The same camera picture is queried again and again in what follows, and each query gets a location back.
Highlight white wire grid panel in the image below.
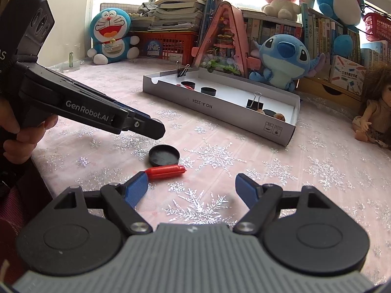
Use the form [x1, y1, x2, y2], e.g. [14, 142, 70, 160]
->
[100, 2, 144, 17]

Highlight blue robot cat plush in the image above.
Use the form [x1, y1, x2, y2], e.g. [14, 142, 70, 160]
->
[88, 8, 140, 65]

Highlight clear glass cup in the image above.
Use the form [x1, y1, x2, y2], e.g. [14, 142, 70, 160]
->
[62, 43, 81, 72]

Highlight pink snowflake tablecloth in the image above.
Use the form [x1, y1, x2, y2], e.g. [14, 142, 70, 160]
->
[31, 58, 391, 281]

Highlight upright blue booklets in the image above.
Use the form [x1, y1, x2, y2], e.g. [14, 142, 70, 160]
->
[202, 0, 223, 42]

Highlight row of blue-spined books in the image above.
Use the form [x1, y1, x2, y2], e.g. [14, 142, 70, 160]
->
[360, 40, 391, 68]

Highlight red plastic crate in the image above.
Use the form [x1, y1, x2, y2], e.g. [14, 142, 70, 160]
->
[130, 31, 199, 63]

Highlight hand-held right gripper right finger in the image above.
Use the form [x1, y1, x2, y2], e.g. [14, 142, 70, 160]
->
[234, 173, 329, 235]

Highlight person's dark red clothing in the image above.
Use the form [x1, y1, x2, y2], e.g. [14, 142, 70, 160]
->
[0, 156, 43, 284]

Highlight black binder clip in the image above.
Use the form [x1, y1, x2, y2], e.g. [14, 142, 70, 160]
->
[176, 61, 190, 78]
[246, 92, 264, 109]

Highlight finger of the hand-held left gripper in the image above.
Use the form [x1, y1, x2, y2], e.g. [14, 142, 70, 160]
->
[120, 111, 166, 139]
[116, 102, 152, 120]

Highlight blue and white plush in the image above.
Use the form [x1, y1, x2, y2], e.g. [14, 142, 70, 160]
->
[315, 0, 370, 58]

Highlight pink triangular miniature house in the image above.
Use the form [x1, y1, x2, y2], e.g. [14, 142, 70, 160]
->
[192, 1, 260, 78]

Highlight row of tall colourful books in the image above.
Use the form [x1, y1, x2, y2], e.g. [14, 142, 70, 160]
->
[301, 3, 362, 68]

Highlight person's left hand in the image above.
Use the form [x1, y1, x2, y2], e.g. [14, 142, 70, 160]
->
[0, 93, 59, 163]

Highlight red plastic basket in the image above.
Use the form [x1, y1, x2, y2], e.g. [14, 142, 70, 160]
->
[363, 12, 391, 42]

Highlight white cardboard box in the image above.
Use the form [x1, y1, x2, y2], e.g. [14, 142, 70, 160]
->
[142, 66, 301, 147]

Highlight stack of books and papers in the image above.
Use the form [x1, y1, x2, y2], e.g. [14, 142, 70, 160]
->
[130, 0, 231, 32]

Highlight blue alien plush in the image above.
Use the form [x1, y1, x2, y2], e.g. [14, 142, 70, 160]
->
[248, 33, 326, 92]

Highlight brown-haired doll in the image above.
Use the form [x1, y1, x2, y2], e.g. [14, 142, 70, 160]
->
[351, 63, 391, 151]

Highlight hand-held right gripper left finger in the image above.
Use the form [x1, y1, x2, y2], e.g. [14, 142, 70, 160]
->
[52, 172, 153, 235]

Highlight wooden drawer box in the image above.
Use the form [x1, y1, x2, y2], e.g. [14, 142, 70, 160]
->
[295, 76, 364, 103]

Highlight row of dark-spined books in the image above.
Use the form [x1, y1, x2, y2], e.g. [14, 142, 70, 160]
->
[243, 9, 303, 55]

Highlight white printed box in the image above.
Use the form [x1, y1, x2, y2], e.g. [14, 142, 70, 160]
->
[329, 55, 367, 90]

